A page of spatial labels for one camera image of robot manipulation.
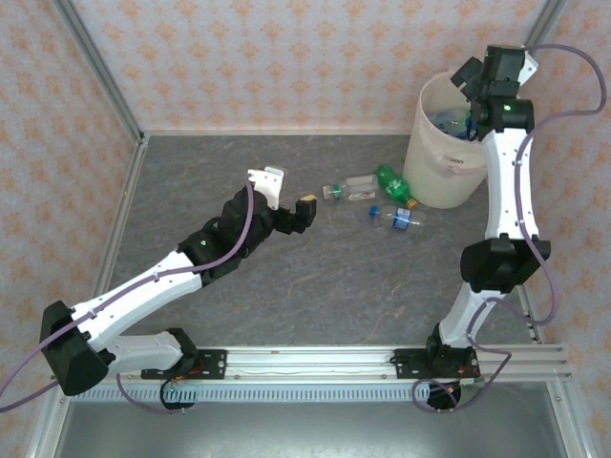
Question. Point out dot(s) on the square clear bottle green label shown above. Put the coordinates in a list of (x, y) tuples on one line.
[(360, 187)]

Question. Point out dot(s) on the green bottle yellow cap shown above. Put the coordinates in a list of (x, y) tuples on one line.
[(393, 186)]

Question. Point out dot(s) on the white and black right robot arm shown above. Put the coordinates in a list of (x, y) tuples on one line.
[(508, 191)]

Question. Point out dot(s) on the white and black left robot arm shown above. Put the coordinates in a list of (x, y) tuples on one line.
[(143, 291)]

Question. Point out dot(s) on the cream plastic waste bin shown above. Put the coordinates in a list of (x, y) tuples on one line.
[(429, 186)]

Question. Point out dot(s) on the grey metal base panel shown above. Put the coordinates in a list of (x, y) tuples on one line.
[(286, 429)]

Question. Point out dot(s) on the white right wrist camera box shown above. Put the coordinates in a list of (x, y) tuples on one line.
[(529, 67)]

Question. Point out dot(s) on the aluminium frame post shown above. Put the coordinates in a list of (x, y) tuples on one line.
[(548, 14), (102, 71)]

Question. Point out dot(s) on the white wall base trim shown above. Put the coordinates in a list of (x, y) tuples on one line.
[(238, 133)]

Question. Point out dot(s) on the aluminium table edge rail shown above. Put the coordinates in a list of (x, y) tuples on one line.
[(113, 229), (532, 329)]

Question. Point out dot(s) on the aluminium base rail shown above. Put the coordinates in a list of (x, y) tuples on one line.
[(310, 365)]

